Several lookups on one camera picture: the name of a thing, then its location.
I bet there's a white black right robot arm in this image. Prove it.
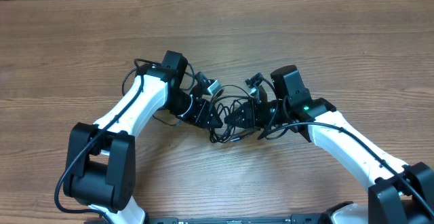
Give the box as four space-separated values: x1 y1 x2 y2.
224 73 433 223

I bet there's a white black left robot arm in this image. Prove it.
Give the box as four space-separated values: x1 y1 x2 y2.
54 52 222 223

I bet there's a black cable bundle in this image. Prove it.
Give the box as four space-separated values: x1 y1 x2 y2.
151 83 275 145

